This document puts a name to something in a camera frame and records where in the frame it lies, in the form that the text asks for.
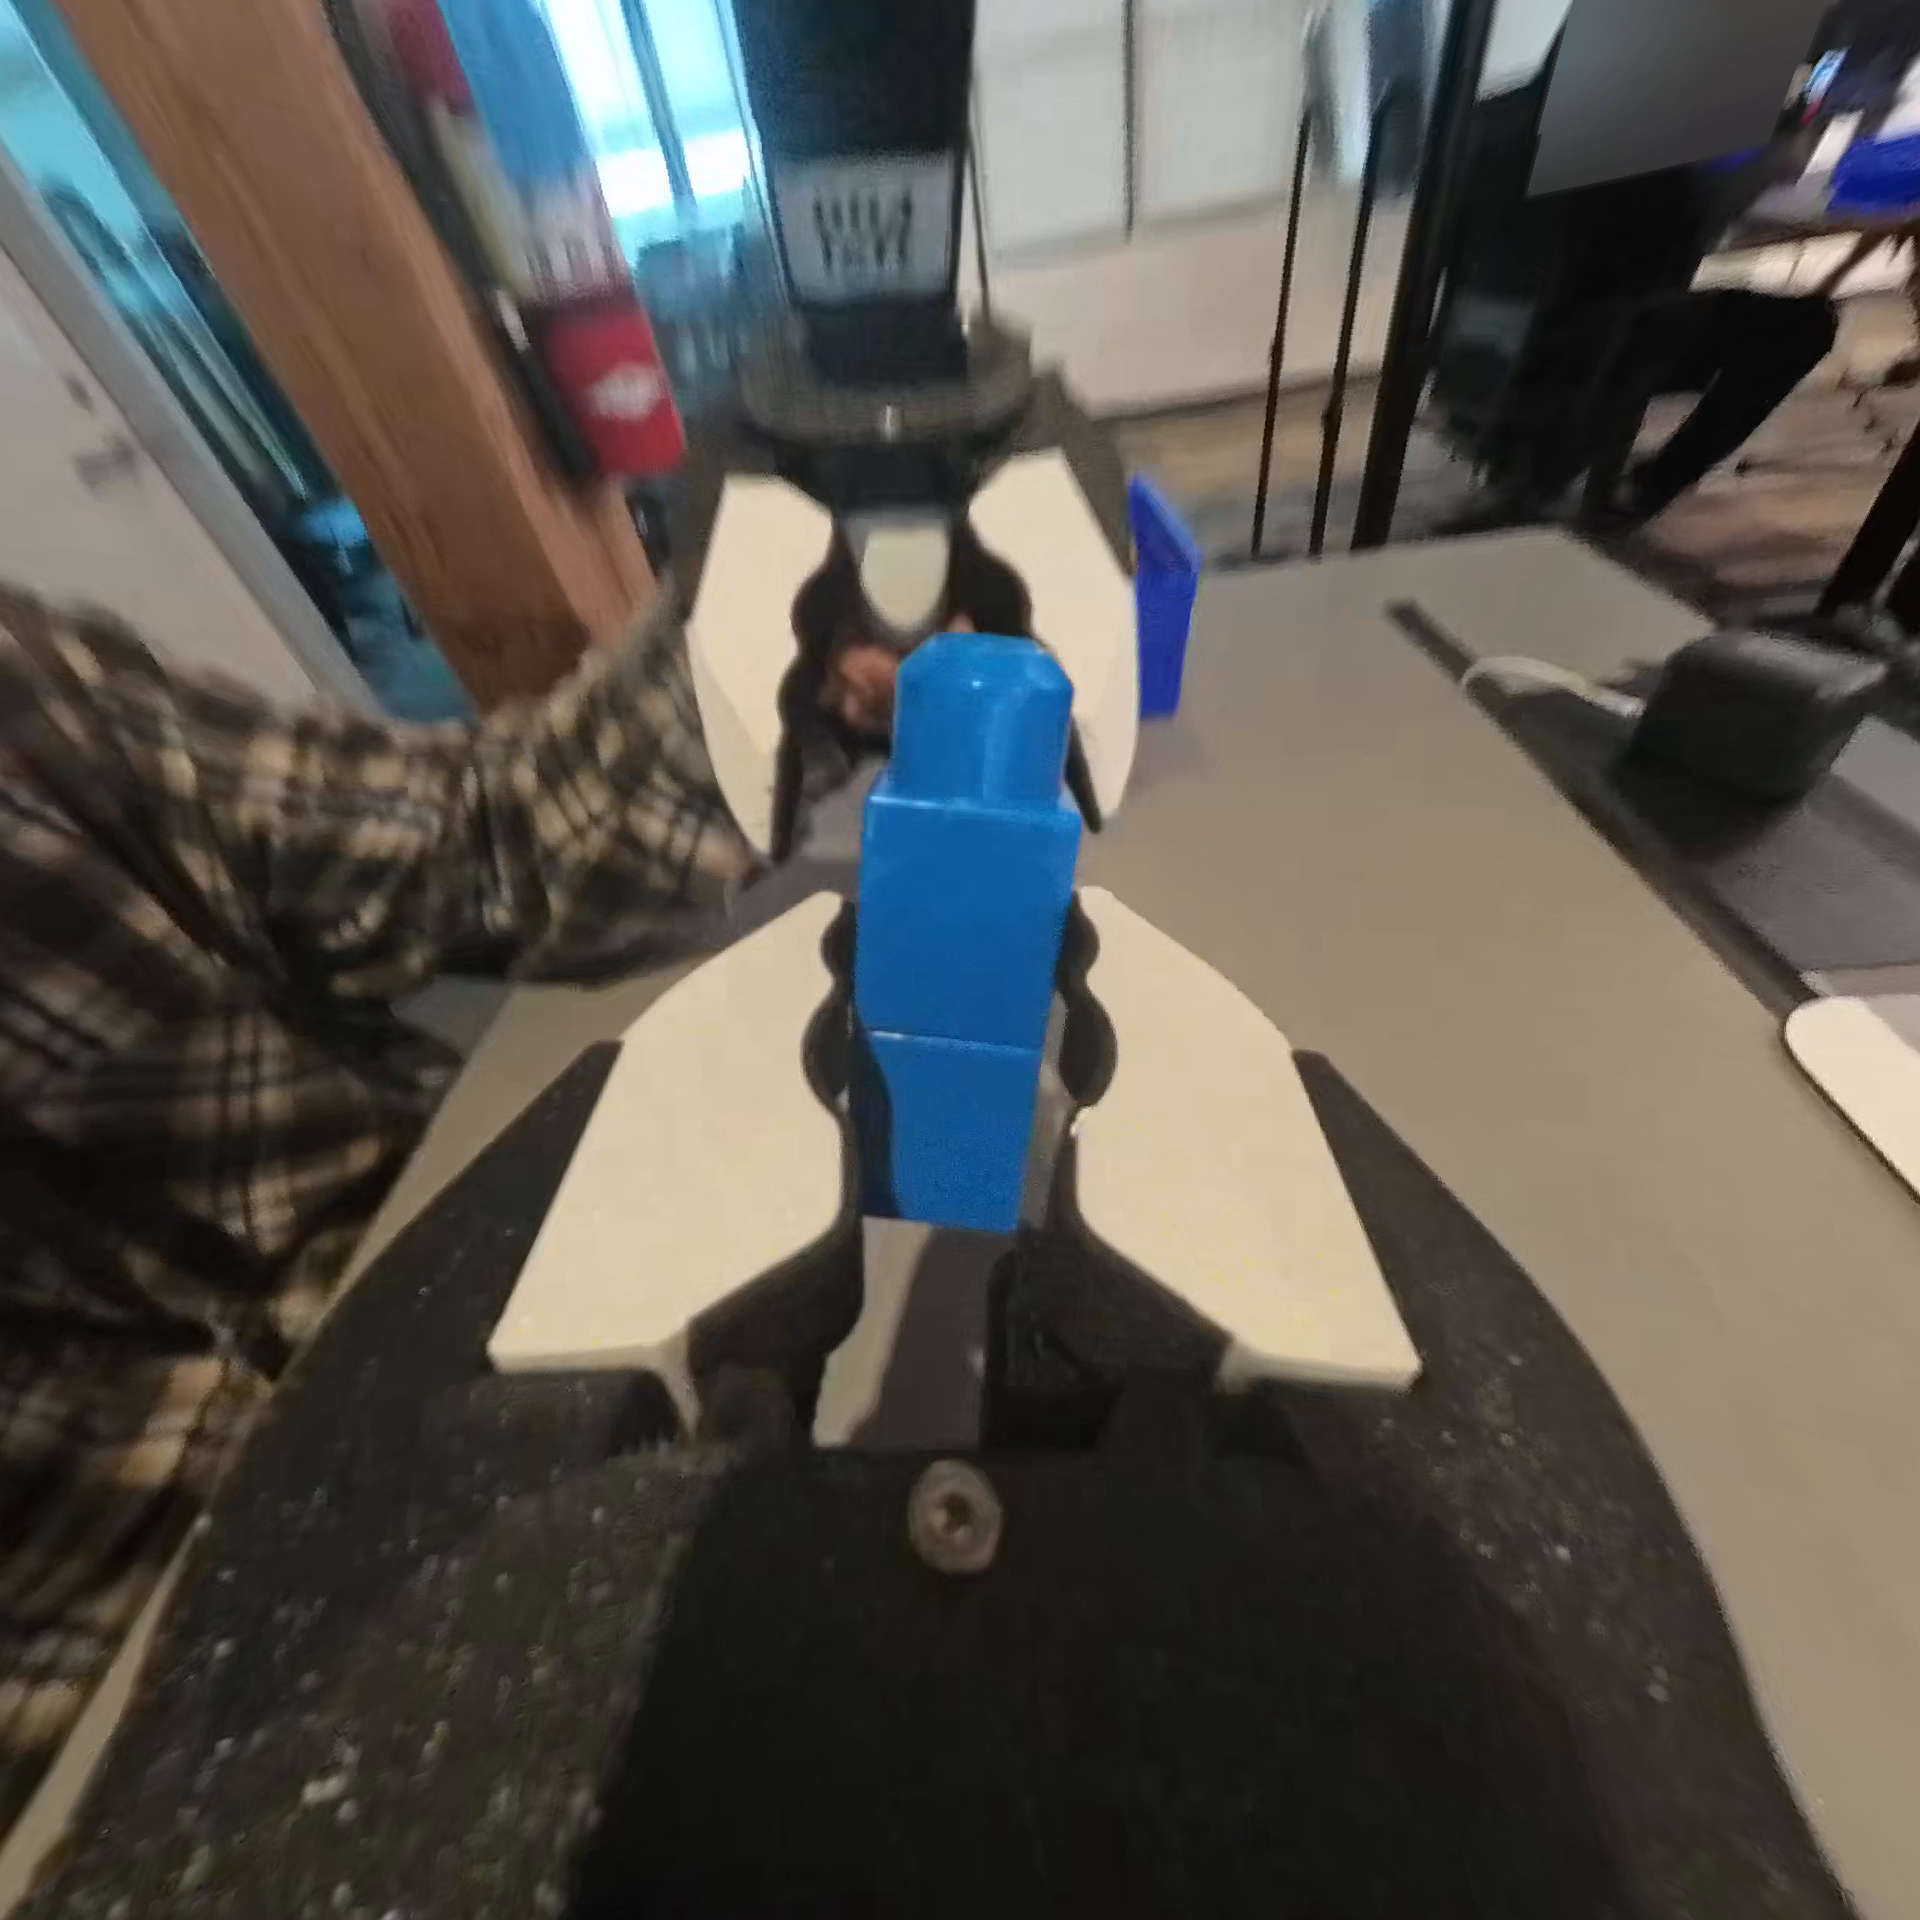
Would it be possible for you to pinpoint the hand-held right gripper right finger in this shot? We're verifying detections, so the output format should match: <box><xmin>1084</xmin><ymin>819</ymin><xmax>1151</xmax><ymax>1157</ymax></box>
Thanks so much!
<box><xmin>1048</xmin><ymin>885</ymin><xmax>1421</xmax><ymax>1392</ymax></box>

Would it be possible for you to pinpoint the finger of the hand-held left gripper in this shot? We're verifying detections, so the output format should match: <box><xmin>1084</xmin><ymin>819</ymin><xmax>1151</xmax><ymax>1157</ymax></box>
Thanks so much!
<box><xmin>972</xmin><ymin>456</ymin><xmax>1143</xmax><ymax>837</ymax></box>
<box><xmin>686</xmin><ymin>478</ymin><xmax>841</xmax><ymax>859</ymax></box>

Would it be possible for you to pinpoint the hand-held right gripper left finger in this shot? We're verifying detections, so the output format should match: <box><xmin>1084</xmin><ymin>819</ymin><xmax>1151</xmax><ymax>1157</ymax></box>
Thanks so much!
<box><xmin>488</xmin><ymin>887</ymin><xmax>868</xmax><ymax>1431</ymax></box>

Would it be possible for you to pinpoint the blue plastic bin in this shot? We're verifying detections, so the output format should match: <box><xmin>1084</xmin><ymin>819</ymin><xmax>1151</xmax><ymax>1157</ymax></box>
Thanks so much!
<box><xmin>1125</xmin><ymin>473</ymin><xmax>1205</xmax><ymax>721</ymax></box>

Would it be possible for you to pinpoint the blue mega block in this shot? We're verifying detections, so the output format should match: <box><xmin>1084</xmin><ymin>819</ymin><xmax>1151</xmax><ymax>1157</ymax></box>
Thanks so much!
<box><xmin>855</xmin><ymin>633</ymin><xmax>1085</xmax><ymax>1051</ymax></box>
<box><xmin>852</xmin><ymin>1026</ymin><xmax>1047</xmax><ymax>1233</ymax></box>

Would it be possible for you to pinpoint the person's left forearm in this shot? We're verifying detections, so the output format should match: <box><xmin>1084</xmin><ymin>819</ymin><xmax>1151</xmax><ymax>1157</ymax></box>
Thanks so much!
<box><xmin>0</xmin><ymin>582</ymin><xmax>770</xmax><ymax>1800</ymax></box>

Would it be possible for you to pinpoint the black pole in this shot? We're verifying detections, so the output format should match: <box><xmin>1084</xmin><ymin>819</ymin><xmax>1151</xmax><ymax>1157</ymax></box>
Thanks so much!
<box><xmin>1351</xmin><ymin>0</ymin><xmax>1501</xmax><ymax>549</ymax></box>

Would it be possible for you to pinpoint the dark grey box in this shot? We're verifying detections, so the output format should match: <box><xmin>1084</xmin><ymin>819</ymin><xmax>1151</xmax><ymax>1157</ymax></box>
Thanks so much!
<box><xmin>1622</xmin><ymin>631</ymin><xmax>1887</xmax><ymax>800</ymax></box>

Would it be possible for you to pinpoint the white cable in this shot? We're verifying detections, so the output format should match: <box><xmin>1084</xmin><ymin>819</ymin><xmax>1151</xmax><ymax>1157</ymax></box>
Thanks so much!
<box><xmin>1463</xmin><ymin>655</ymin><xmax>1647</xmax><ymax>723</ymax></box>

